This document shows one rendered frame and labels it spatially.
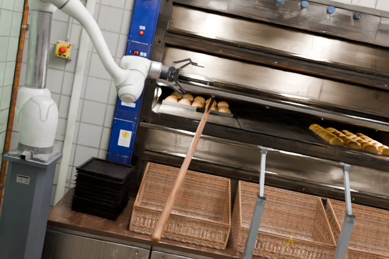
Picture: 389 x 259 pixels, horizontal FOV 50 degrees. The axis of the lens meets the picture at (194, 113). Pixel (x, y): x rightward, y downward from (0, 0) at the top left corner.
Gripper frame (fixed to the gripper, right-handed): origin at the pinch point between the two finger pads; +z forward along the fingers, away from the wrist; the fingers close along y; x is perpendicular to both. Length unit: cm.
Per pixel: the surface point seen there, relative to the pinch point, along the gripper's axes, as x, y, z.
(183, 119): -52, 32, -4
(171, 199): 60, 44, -3
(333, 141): -67, 28, 102
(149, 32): -50, -19, -35
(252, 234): 8, 74, 44
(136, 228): -3, 88, -17
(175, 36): -52, -20, -19
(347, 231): 9, 62, 92
